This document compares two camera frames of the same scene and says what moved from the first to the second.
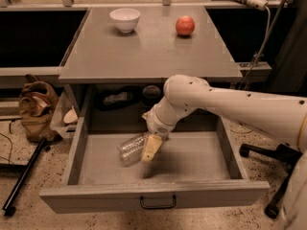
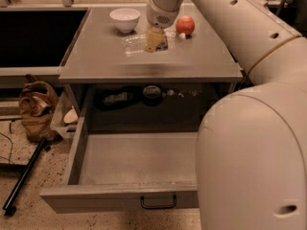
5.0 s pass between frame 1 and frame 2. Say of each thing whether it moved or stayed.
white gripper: moved
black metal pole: stayed
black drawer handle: stayed
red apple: stayed
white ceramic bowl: stayed
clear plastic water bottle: moved
